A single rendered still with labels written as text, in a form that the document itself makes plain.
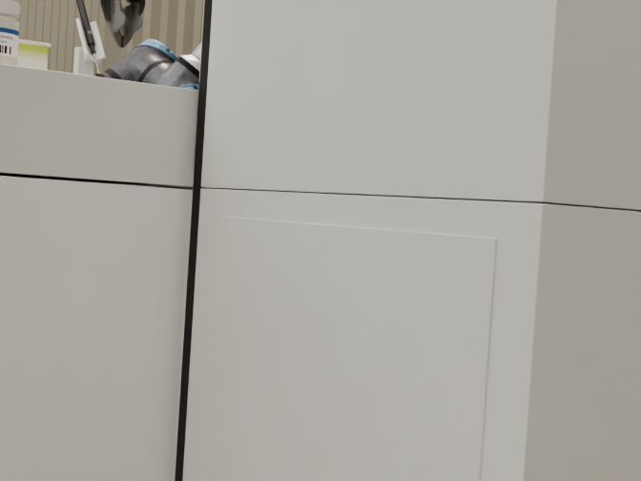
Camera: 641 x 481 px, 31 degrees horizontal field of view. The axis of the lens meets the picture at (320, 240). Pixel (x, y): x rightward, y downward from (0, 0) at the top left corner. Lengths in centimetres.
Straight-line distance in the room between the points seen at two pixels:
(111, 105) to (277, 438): 53
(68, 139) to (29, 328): 27
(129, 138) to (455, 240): 60
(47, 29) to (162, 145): 910
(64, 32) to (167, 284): 913
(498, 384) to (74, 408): 69
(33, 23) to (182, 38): 172
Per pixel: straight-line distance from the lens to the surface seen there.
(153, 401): 172
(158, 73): 261
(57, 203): 162
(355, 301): 138
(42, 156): 161
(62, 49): 1076
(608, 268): 125
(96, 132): 164
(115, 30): 230
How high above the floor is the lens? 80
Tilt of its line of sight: 1 degrees down
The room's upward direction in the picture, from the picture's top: 4 degrees clockwise
